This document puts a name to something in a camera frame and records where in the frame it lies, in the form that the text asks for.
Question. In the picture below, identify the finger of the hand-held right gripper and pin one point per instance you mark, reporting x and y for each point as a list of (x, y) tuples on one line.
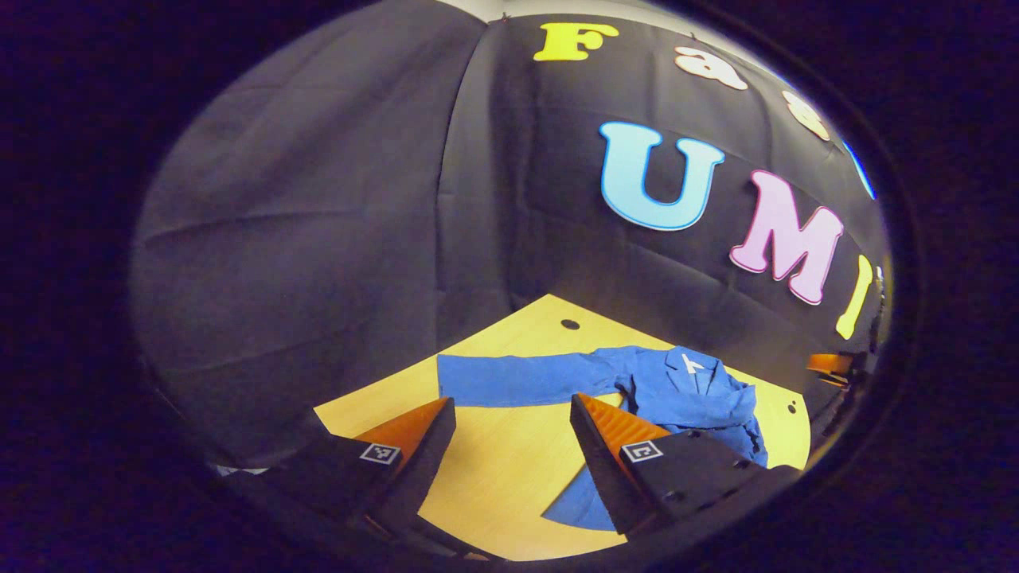
[(828, 364)]

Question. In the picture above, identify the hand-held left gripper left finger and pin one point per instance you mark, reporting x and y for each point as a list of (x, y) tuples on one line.
[(426, 469)]

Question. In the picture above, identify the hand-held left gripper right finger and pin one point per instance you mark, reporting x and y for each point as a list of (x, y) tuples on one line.
[(597, 469)]

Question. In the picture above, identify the blue button shirt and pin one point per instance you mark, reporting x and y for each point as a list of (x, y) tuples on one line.
[(677, 390)]

